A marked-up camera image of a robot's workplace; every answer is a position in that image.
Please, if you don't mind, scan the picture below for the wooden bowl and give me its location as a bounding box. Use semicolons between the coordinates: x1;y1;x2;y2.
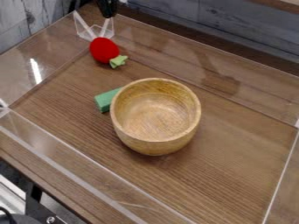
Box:
110;78;202;156

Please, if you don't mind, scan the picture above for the green foam block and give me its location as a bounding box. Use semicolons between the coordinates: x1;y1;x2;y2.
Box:
95;88;120;113

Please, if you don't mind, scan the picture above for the clear acrylic corner bracket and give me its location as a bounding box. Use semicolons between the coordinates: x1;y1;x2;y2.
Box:
72;11;115;41

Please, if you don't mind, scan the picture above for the red plush strawberry toy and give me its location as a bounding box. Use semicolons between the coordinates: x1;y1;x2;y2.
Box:
88;37;128;68

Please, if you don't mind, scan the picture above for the black cable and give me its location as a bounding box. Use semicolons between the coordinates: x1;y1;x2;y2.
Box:
0;205;19;224

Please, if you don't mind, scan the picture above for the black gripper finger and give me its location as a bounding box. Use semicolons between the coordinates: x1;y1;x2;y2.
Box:
96;0;118;18

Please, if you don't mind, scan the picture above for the black metal table leg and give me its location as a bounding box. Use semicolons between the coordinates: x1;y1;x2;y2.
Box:
24;185;68;224

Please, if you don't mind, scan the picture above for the clear acrylic tray wall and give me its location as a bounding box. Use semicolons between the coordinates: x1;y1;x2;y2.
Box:
0;17;299;224

